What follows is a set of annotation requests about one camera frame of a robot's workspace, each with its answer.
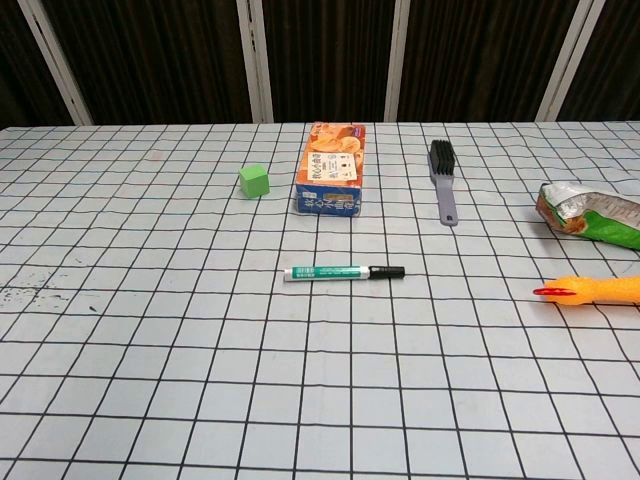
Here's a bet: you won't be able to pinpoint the white checked tablecloth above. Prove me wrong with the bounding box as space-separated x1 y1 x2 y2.
0 120 640 480

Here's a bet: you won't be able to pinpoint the orange biscuit box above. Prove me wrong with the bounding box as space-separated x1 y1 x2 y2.
293 122 370 219

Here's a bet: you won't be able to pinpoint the green cube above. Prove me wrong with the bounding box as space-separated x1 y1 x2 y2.
238 163 270 200

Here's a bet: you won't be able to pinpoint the green silver snack bag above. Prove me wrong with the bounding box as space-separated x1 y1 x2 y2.
535 181 640 251

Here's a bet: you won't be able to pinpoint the yellow rubber chicken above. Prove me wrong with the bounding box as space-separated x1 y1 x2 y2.
532 275 640 306

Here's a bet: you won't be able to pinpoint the green white marker pen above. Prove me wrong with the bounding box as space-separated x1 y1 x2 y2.
283 264 374 283

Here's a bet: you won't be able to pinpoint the grey brush black bristles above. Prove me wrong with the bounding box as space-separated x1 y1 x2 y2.
427 139 460 228

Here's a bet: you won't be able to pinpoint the white partition frame post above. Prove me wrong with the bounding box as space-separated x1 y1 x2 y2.
383 0 427 123
234 0 276 124
14 0 94 126
536 0 609 123

